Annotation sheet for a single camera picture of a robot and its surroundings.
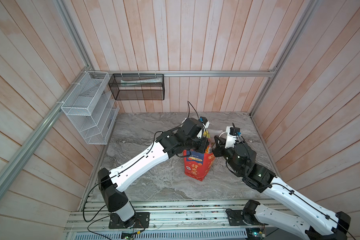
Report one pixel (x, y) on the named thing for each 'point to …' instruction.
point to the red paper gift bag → (198, 165)
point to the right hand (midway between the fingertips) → (214, 137)
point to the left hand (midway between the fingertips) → (207, 146)
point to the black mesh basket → (137, 86)
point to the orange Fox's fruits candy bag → (208, 149)
